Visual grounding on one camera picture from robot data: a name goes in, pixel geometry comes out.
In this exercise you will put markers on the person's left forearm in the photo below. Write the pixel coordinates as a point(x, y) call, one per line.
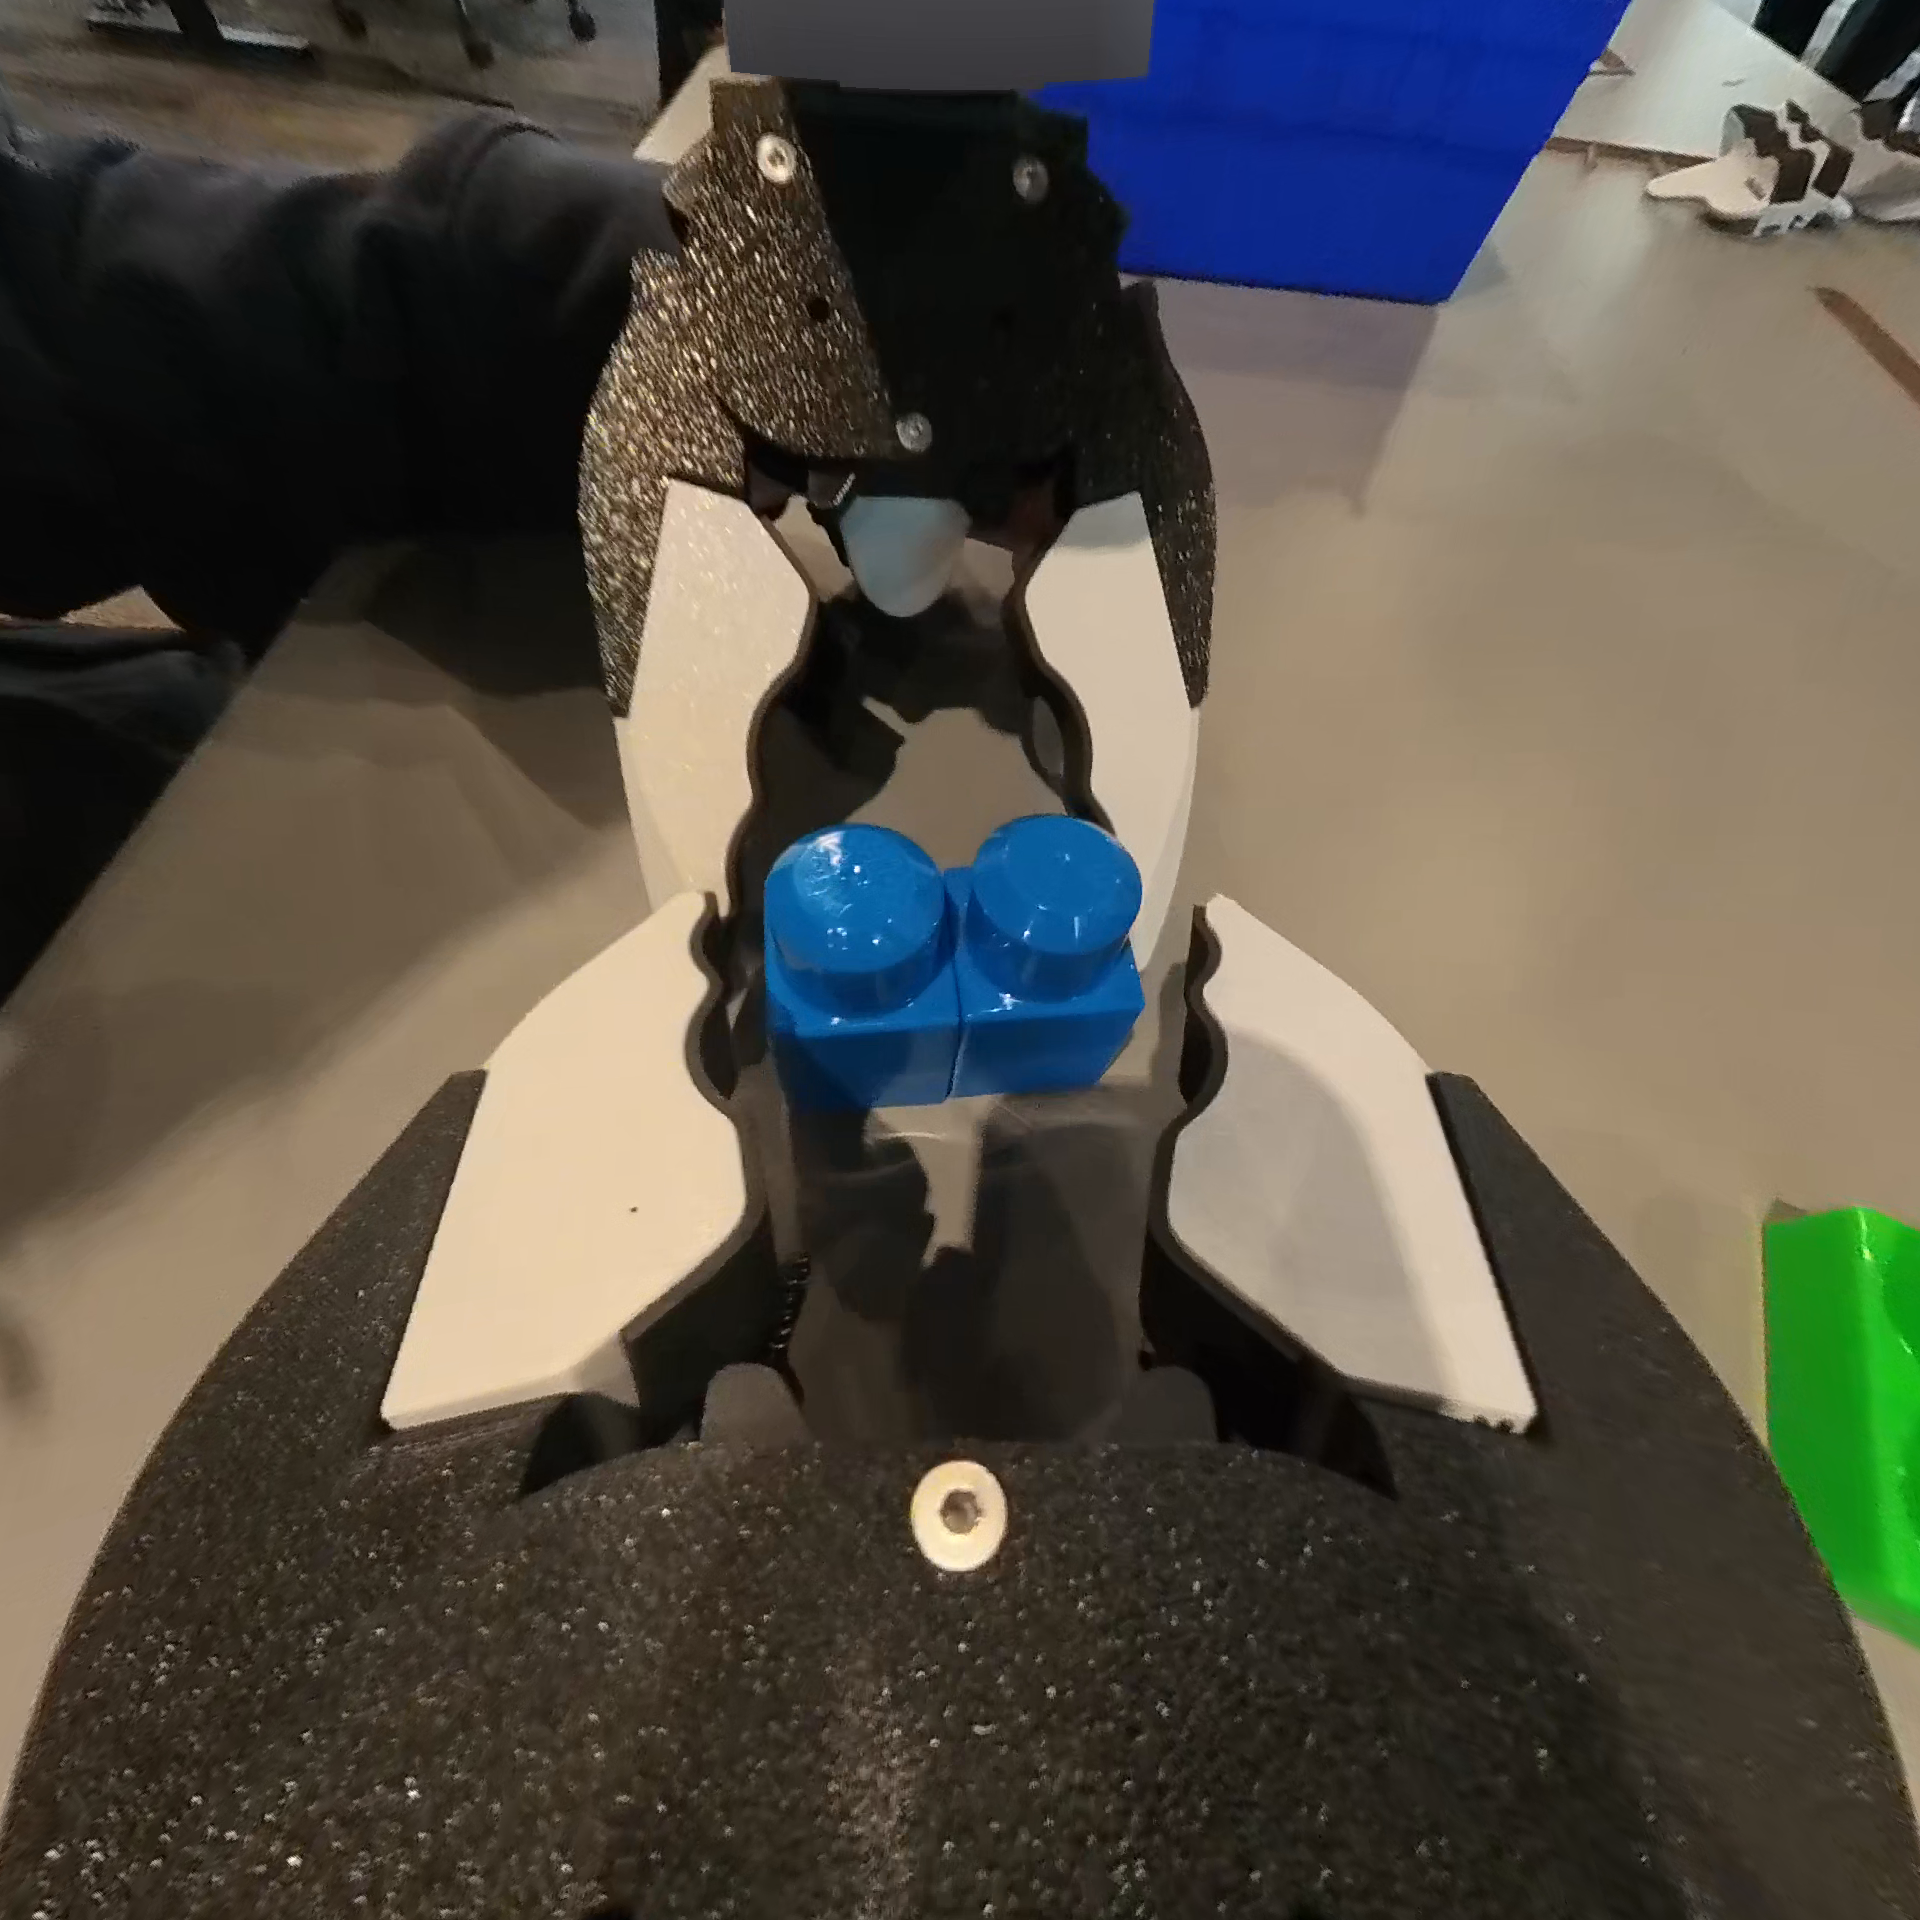
point(301, 346)

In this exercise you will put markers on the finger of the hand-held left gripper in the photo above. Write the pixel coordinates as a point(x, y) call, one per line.
point(698, 692)
point(1133, 676)

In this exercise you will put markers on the green two-stud mega block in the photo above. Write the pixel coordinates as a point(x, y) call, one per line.
point(1852, 1395)

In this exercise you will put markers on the blue single-stud mega block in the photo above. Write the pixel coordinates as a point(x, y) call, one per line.
point(862, 975)

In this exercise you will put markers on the person's dark clothing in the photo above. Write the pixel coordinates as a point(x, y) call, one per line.
point(90, 796)

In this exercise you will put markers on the blue plastic bin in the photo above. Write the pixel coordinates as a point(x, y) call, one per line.
point(1320, 137)

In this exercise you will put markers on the white black printed part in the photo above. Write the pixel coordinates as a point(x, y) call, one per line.
point(1757, 173)

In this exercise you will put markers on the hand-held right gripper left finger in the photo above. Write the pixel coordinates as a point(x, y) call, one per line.
point(571, 1201)

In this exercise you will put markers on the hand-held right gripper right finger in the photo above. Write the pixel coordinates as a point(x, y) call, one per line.
point(1336, 1201)

